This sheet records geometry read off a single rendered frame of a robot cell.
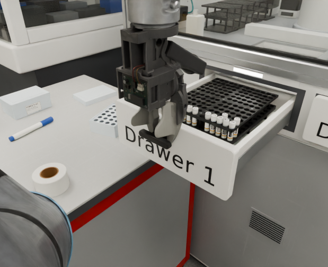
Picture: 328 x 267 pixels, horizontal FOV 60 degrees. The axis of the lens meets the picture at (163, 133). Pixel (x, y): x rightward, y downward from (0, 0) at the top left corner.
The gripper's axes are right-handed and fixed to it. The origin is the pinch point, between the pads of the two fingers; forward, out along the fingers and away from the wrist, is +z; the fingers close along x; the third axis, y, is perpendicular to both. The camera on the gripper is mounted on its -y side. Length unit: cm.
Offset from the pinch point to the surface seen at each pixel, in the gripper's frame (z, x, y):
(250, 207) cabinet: 40, 8, -32
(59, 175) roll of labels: 10.5, -16.5, 14.2
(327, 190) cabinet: 21.2, 25.9, -32.3
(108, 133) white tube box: 13.4, -25.5, -5.9
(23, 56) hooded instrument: 4, -80, -10
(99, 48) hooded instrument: 8, -80, -45
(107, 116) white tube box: 10.9, -29.6, -9.2
